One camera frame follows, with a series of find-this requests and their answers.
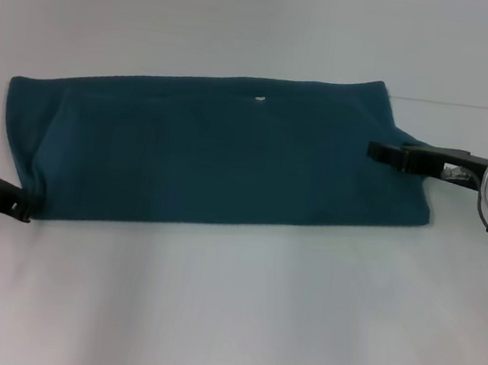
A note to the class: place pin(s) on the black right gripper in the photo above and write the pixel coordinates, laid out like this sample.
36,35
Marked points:
449,164

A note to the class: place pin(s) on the blue t-shirt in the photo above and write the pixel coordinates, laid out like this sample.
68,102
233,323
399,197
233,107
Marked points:
231,145

